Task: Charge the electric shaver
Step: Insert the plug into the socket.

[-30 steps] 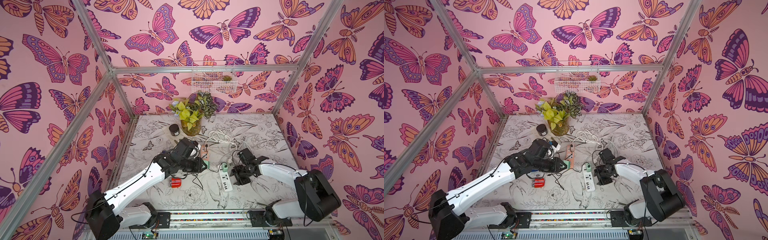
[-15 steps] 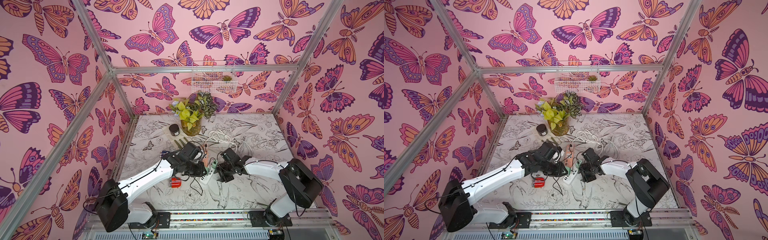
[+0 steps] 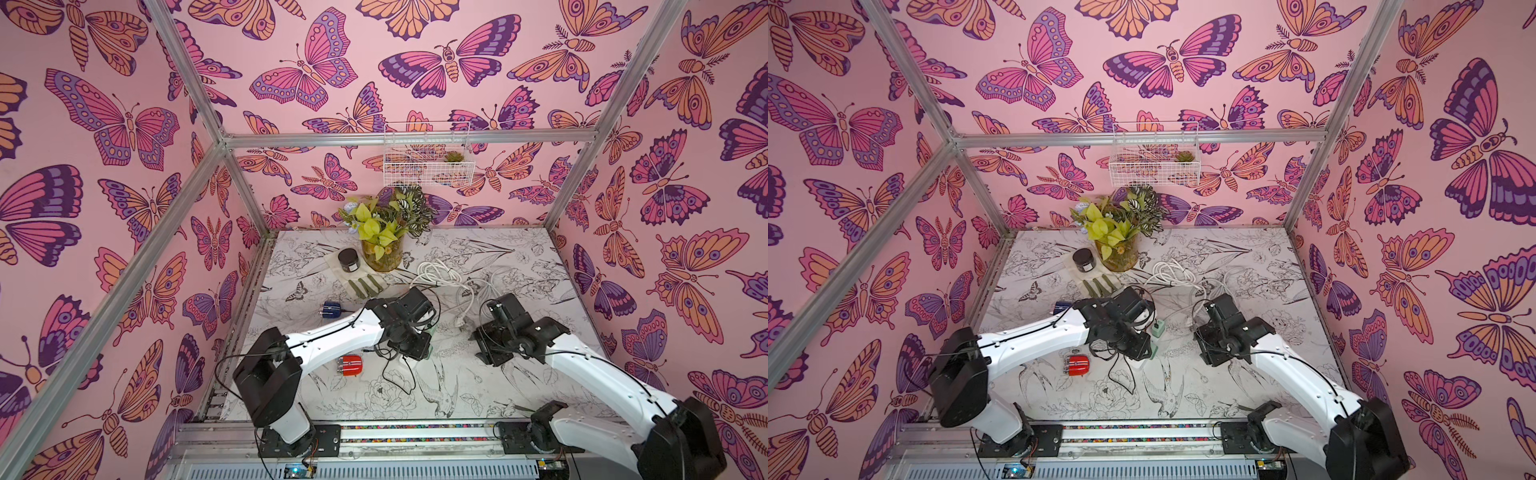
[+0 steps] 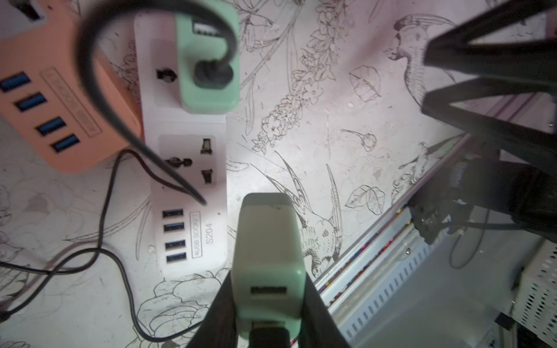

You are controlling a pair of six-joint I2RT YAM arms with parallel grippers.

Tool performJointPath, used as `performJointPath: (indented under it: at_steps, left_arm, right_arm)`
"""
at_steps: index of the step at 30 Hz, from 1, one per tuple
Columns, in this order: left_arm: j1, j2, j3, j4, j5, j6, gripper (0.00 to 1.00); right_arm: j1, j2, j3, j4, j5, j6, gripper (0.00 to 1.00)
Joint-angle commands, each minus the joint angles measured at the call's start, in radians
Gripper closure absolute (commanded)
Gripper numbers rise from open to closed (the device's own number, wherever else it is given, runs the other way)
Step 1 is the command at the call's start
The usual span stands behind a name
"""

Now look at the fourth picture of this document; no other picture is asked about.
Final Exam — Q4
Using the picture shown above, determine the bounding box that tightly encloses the white power strip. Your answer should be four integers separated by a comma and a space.
134, 12, 229, 278

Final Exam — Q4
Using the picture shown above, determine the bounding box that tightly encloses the green power adapter cube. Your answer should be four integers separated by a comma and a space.
175, 14, 240, 115

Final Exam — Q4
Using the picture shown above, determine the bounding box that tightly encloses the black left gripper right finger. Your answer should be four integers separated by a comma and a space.
297, 275, 350, 348

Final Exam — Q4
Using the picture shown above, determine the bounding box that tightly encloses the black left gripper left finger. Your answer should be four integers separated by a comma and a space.
187, 273, 237, 348

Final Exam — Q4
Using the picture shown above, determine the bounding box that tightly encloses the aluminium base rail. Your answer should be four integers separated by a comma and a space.
316, 135, 471, 342

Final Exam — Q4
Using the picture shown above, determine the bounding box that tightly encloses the pink power strip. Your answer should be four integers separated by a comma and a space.
1, 1, 129, 173

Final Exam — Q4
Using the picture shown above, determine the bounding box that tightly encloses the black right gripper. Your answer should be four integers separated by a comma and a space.
422, 1, 556, 174

